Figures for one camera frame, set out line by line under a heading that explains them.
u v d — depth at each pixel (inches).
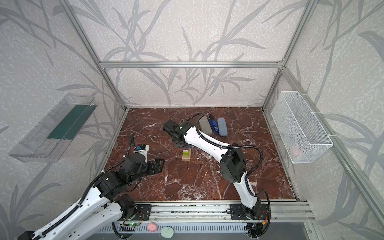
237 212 29.0
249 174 21.2
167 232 26.4
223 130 41.3
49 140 25.6
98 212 22.4
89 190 19.0
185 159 35.7
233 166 19.7
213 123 41.4
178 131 23.3
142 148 25.9
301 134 24.7
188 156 35.8
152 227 26.8
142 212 28.6
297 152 28.4
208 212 29.6
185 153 35.3
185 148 30.3
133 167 21.3
